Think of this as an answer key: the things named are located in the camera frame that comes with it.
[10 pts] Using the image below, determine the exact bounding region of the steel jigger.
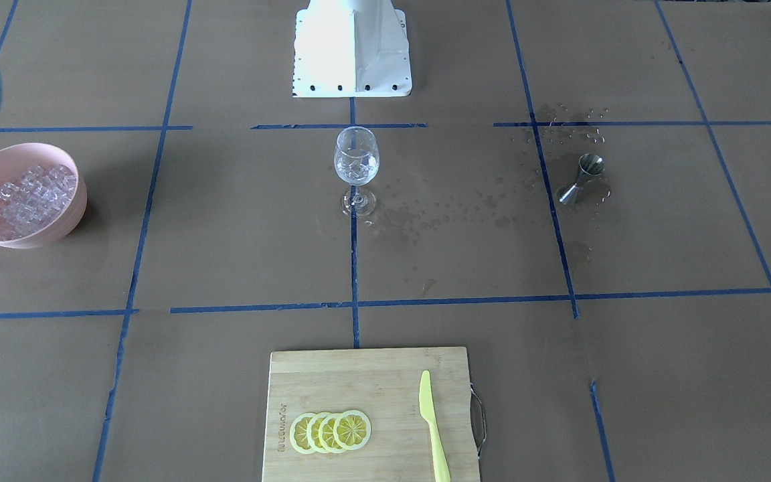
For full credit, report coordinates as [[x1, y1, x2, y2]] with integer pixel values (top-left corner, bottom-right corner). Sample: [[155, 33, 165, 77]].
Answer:
[[557, 153, 606, 206]]

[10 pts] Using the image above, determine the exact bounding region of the clear wine glass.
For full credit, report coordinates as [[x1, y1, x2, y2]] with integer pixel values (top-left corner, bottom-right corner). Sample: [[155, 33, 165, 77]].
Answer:
[[333, 126, 380, 218]]

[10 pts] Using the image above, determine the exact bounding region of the clear ice cubes pile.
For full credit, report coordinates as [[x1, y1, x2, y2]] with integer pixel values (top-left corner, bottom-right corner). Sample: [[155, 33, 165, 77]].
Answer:
[[0, 165, 78, 241]]

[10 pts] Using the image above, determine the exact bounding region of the wooden cutting board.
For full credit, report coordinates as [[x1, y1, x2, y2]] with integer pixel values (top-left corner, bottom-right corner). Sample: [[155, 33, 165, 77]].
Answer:
[[261, 347, 481, 481]]

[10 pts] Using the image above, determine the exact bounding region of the yellow plastic knife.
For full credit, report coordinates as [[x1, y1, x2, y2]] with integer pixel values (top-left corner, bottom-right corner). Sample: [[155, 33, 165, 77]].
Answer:
[[418, 370, 452, 481]]

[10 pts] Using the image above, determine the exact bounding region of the pink bowl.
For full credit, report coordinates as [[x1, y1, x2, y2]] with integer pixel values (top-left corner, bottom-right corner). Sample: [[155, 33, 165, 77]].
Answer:
[[0, 143, 88, 249]]

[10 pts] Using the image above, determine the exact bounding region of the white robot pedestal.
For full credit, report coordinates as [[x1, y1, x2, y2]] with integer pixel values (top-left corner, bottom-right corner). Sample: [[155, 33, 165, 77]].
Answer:
[[292, 1, 413, 98]]

